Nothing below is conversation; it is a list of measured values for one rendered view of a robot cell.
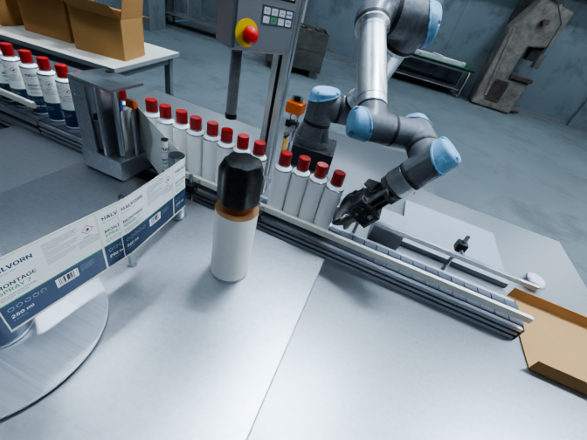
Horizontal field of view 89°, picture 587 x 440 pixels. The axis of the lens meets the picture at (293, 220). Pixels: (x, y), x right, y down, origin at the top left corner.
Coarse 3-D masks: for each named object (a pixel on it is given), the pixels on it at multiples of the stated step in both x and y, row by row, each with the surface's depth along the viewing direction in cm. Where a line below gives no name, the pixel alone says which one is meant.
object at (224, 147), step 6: (222, 132) 83; (228, 132) 83; (222, 138) 84; (228, 138) 84; (222, 144) 84; (228, 144) 85; (234, 144) 87; (222, 150) 85; (228, 150) 85; (216, 156) 88; (222, 156) 86; (216, 162) 89; (216, 168) 90; (216, 174) 91; (216, 180) 92
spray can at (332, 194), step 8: (336, 176) 78; (344, 176) 78; (328, 184) 80; (336, 184) 79; (328, 192) 80; (336, 192) 79; (328, 200) 81; (336, 200) 81; (320, 208) 84; (328, 208) 83; (336, 208) 85; (320, 216) 85; (328, 216) 84; (320, 224) 87; (328, 224) 87
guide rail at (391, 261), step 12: (204, 180) 92; (264, 204) 89; (276, 216) 89; (288, 216) 87; (312, 228) 86; (336, 240) 85; (348, 240) 84; (372, 252) 83; (396, 264) 82; (420, 276) 82; (432, 276) 81; (456, 288) 80; (480, 300) 79; (492, 300) 78; (504, 312) 78; (516, 312) 77
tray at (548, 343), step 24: (528, 312) 90; (552, 312) 92; (576, 312) 89; (528, 336) 82; (552, 336) 84; (576, 336) 87; (528, 360) 76; (552, 360) 78; (576, 360) 80; (576, 384) 72
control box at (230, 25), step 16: (224, 0) 68; (240, 0) 65; (256, 0) 67; (272, 0) 69; (224, 16) 70; (240, 16) 67; (256, 16) 69; (224, 32) 71; (240, 32) 69; (272, 32) 73; (288, 32) 76; (240, 48) 72; (256, 48) 74; (272, 48) 76; (288, 48) 78
